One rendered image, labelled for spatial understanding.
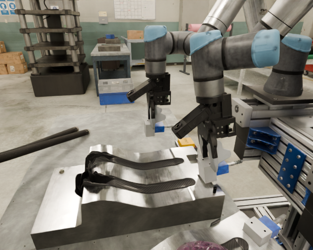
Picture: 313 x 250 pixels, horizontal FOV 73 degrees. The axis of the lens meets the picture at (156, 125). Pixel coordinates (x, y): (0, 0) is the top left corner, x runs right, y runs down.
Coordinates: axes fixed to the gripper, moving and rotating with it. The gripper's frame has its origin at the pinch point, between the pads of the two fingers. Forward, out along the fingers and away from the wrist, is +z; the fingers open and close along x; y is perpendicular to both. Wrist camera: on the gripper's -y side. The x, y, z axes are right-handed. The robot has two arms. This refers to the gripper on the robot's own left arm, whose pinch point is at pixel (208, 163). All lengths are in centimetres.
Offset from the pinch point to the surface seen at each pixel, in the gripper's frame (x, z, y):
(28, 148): 27, -8, -57
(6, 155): 20, -9, -62
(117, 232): -5.7, 10.0, -28.9
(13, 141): 218, 42, -162
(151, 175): 6.1, 3.0, -16.5
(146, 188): 1.0, 3.7, -19.0
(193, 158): 13.9, 5.3, -0.3
